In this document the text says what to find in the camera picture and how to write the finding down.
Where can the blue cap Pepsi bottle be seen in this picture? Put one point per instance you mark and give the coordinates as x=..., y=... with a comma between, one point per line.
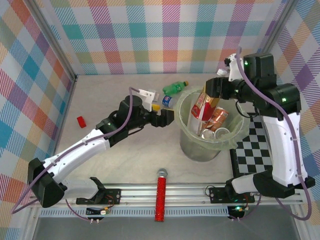
x=168, y=100

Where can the gold red label bottle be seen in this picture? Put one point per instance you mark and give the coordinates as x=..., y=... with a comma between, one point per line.
x=203, y=106

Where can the green plastic bin liner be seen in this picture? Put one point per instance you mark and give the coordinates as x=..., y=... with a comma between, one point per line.
x=241, y=130

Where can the clear bin with green liner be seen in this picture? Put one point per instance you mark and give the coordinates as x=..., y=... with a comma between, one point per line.
x=200, y=155

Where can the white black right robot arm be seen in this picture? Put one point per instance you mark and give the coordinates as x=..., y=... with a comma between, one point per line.
x=282, y=150

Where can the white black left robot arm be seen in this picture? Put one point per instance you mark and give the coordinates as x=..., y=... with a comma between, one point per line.
x=75, y=152

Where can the green plastic bottle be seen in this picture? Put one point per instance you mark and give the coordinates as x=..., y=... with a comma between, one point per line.
x=175, y=87

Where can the small red block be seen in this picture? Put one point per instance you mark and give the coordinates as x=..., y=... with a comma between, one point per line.
x=81, y=121

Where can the black white checkerboard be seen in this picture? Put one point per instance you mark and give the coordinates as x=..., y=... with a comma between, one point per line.
x=252, y=155

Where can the red glitter microphone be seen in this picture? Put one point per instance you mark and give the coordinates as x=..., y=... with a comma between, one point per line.
x=161, y=195

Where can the small connector board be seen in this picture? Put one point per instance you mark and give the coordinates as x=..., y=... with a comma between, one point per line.
x=237, y=210
x=100, y=212

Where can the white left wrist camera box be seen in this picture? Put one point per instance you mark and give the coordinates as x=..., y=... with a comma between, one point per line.
x=147, y=96

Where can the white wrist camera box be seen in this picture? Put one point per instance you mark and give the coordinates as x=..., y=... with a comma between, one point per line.
x=233, y=68
x=147, y=96

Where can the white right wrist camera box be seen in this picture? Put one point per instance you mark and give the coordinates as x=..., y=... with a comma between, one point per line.
x=233, y=68

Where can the aluminium frame post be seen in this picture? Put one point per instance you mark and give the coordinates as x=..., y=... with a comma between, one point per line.
x=56, y=40
x=278, y=25

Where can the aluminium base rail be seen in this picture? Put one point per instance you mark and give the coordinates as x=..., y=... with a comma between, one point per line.
x=140, y=197

